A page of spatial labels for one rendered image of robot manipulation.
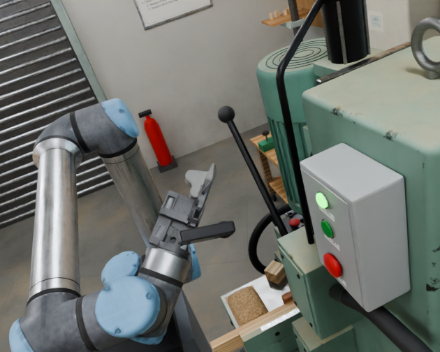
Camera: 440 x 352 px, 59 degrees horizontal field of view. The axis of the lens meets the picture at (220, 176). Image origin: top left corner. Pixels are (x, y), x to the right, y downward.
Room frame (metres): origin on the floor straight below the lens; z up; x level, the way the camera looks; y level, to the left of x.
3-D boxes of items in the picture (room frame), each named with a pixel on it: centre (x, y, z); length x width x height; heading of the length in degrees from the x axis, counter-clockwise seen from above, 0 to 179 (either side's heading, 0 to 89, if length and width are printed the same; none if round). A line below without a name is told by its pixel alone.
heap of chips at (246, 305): (0.72, 0.04, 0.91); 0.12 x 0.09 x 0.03; 10
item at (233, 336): (0.67, -0.19, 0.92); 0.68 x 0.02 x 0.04; 100
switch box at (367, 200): (0.34, -0.13, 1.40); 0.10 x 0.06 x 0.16; 10
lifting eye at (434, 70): (0.39, -0.26, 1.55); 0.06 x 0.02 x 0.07; 10
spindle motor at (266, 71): (0.68, -0.21, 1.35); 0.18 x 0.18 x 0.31
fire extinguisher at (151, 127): (3.52, 0.46, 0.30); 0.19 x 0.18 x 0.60; 6
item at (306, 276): (0.44, -0.10, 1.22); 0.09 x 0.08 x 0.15; 10
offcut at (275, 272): (0.79, -0.06, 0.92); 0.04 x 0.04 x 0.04; 38
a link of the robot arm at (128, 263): (1.11, 0.43, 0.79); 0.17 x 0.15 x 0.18; 95
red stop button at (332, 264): (0.33, -0.09, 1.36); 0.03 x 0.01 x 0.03; 10
